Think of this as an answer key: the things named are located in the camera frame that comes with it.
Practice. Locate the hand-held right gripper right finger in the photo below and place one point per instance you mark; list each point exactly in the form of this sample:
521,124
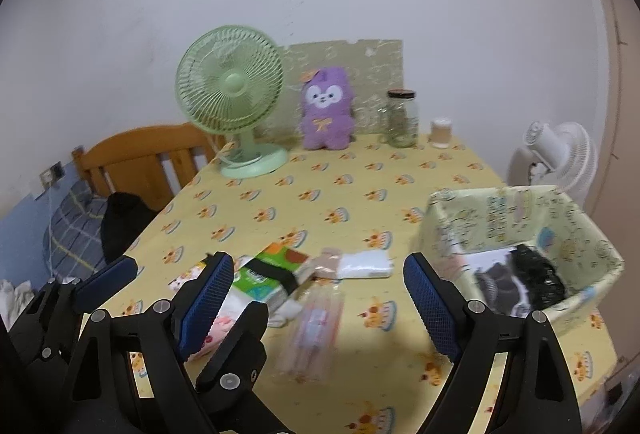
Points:
432,309

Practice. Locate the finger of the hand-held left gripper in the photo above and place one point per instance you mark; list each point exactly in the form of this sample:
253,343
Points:
107,281

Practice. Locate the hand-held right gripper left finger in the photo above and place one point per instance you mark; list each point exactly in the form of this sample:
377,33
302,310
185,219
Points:
207,309

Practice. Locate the cartoon printed tissue pack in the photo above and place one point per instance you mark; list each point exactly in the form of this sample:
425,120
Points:
184,283

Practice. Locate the green orange snack packet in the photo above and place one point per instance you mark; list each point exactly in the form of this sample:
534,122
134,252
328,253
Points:
265,259

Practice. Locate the white and beige soft packet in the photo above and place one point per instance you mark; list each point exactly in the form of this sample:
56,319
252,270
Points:
365,264

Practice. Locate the clear plastic packet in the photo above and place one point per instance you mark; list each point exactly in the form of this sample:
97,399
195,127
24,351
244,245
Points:
312,339

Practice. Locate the printed fabric storage box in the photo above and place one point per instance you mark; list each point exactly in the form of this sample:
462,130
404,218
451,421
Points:
500,214

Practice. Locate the black soft cloth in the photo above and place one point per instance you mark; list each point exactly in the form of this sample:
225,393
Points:
540,274

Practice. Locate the white crumpled cloth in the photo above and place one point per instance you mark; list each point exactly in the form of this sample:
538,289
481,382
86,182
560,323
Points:
15,299

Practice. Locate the black cloth on bed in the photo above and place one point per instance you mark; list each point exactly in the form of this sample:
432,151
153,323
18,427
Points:
125,224

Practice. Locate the grey and white cloth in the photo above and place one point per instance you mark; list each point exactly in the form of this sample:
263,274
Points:
492,284

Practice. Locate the blue plaid bedding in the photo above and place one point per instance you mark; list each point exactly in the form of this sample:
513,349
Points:
70,224

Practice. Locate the wooden bed headboard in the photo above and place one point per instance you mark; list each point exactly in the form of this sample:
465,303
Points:
130,154

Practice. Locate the yellow printed tablecloth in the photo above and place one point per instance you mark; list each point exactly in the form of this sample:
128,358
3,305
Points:
350,194

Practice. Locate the cotton swab container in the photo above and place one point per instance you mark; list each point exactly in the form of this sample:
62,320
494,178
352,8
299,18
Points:
441,134

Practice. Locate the glass jar with dark lid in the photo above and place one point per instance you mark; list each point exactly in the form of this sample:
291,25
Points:
400,124

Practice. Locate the white standing fan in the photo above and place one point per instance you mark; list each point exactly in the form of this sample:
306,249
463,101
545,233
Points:
575,154

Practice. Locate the purple plush toy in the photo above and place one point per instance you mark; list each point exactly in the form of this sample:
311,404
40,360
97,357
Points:
325,124

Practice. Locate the green desk fan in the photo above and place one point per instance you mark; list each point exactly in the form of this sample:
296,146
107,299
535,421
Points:
232,82

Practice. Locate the wall socket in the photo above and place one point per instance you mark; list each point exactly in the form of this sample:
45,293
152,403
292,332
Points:
51,174

